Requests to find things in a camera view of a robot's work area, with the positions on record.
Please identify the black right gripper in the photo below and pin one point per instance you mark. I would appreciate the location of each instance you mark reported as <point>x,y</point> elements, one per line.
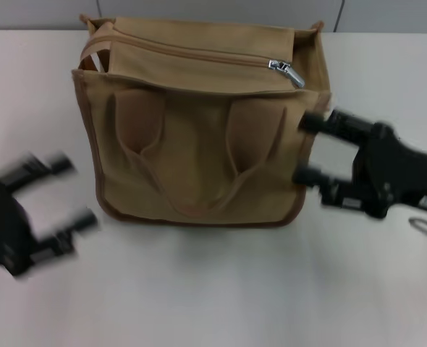
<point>398,170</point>

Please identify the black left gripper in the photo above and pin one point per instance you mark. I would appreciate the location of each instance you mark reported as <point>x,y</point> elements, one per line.
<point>3,231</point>

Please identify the silver metal zipper pull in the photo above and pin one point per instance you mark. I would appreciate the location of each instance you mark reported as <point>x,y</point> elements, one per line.
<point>289,72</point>

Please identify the khaki canvas food bag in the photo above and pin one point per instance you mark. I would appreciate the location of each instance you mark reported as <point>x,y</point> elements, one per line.
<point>199,155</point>

